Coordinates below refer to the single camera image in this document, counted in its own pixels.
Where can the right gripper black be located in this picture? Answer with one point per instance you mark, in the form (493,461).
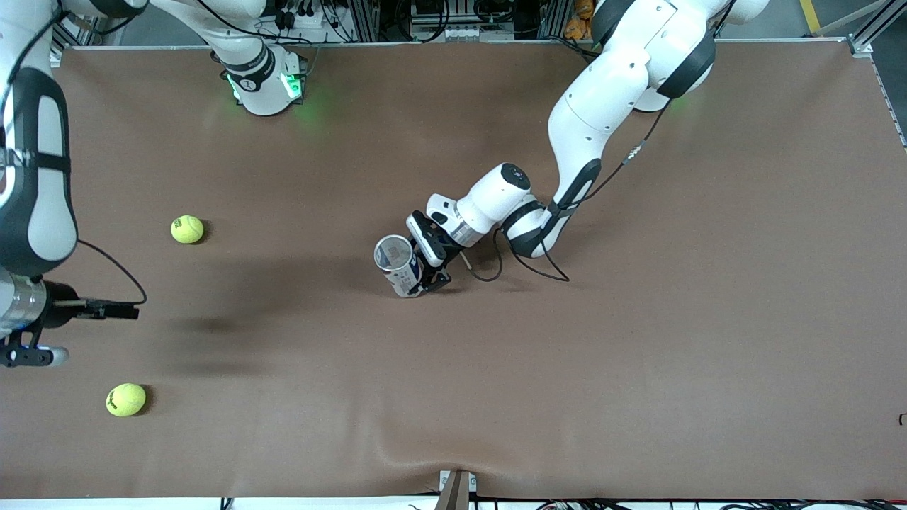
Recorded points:
(55,309)

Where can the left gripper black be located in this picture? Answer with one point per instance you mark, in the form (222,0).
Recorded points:
(440,267)

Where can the white blue tennis ball can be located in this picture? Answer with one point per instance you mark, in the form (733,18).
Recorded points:
(404,276)

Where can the yellow tennis ball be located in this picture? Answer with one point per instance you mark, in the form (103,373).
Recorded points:
(187,229)
(125,400)

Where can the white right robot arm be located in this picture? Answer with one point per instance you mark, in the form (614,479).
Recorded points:
(42,177)

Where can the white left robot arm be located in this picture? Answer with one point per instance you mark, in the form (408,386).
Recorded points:
(602,106)

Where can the brown table mat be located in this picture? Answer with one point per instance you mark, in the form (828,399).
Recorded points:
(425,389)

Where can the white electrical connector block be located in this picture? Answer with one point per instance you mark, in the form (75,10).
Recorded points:
(446,33)

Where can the orange objects pile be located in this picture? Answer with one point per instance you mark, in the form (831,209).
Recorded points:
(577,25)

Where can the metal table clamp bracket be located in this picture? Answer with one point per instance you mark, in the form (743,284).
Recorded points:
(453,492)

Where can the aluminium frame post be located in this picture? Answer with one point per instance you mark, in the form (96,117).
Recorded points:
(553,18)
(361,21)

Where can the aluminium frame strut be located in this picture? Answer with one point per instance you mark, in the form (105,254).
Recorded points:
(88,28)
(879,21)

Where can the aluminium table edge rail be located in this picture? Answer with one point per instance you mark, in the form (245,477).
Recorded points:
(888,99)

